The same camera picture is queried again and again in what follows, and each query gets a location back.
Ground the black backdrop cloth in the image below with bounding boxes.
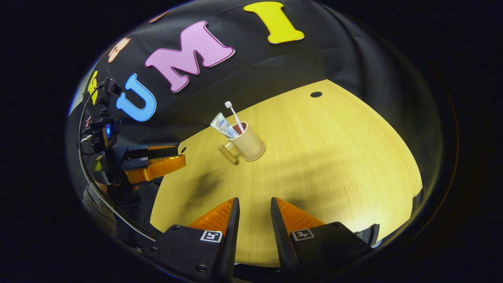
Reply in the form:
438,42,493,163
67,0,444,236

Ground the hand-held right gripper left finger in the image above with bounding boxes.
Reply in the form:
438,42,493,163
143,197,241,283

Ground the white toothbrush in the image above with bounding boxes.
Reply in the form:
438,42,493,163
224,101,245,132

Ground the beige cup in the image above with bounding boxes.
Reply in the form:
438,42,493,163
217,121,267,165

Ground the wooden desktop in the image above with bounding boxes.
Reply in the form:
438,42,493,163
150,79,424,268

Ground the white toothpaste tube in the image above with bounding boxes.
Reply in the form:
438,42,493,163
210,113,240,140

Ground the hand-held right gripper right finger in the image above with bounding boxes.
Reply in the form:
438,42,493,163
270,197,381,279

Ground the white cable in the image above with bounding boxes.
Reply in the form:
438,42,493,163
77,92,158,242

